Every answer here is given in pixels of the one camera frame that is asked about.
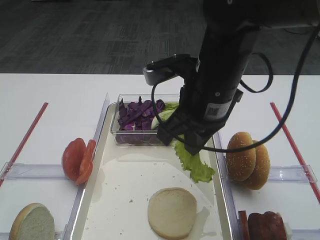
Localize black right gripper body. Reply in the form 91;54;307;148
156;86;244;141

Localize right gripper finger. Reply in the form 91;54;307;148
184;131;210;156
157;126;179;146

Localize green lettuce leaf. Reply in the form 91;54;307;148
174;140;216;183

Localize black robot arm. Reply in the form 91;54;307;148
146;0;320;154

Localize green lettuce pile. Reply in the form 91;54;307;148
151;102;179;130

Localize inner tomato slice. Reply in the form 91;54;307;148
75;139;96;186

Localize tomato slice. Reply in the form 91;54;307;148
62;138;87;182
75;139;96;186

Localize outer tomato slice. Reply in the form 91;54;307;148
62;138;87;182

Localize dark meat patty stack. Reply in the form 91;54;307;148
248;211;288;240

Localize white pusher block patties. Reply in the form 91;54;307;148
284;222;293;240

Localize clear plastic salad box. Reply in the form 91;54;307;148
110;93;185;147

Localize purple cabbage pieces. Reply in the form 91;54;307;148
117;96;156;131

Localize front sesame bun top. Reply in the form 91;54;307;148
226;131;256;182

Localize sesame bun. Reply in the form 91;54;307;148
226;131;256;182
243;144;270;190

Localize bun bottom on tray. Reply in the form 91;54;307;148
147;187;197;240

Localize rear sesame bun top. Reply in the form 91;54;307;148
243;144;270;190

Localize cream metal tray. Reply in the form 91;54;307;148
71;103;232;240

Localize red sausage slice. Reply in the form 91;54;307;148
238;210;250;240

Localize upright bun half left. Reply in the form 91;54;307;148
8;203;55;240

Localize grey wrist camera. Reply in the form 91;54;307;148
143;54;198;86

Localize black camera cable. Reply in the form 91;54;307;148
150;22;320;153

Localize right long clear rail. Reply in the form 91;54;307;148
212;129;242;240

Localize right red rail strip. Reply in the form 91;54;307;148
270;101;320;204

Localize red rail strip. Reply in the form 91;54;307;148
270;101;320;204
0;102;49;186

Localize clear rail behind sesame buns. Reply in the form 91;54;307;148
267;165;318;184

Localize clear rail behind patties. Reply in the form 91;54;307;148
291;229;320;240

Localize left red rail strip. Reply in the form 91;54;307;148
0;102;49;186

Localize clear rail behind bun half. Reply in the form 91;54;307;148
54;231;65;240

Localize clear rail behind tomato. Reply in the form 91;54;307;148
0;162;68;180

